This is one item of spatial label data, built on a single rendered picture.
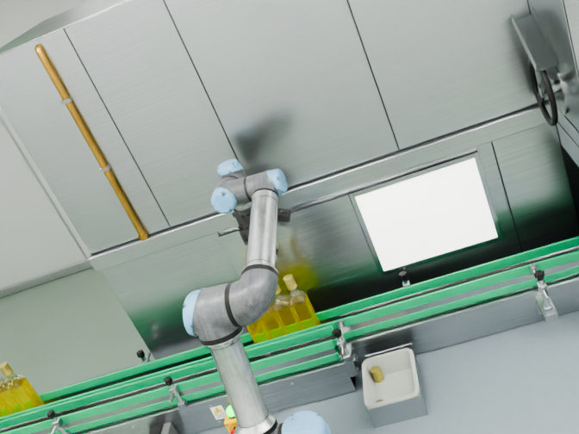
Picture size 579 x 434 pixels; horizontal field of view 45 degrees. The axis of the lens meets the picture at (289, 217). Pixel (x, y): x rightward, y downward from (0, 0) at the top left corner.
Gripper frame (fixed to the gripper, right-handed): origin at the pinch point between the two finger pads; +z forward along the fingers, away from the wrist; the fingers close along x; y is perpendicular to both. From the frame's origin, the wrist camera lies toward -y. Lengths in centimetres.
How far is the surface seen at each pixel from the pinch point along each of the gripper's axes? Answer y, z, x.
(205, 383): 38, 31, 14
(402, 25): -60, -52, -16
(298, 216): -8.7, -4.8, -12.3
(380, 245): -30.7, 15.6, -12.9
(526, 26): -92, -41, -10
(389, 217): -37.0, 6.2, -12.9
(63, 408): 96, 31, 7
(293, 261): -0.6, 11.0, -12.3
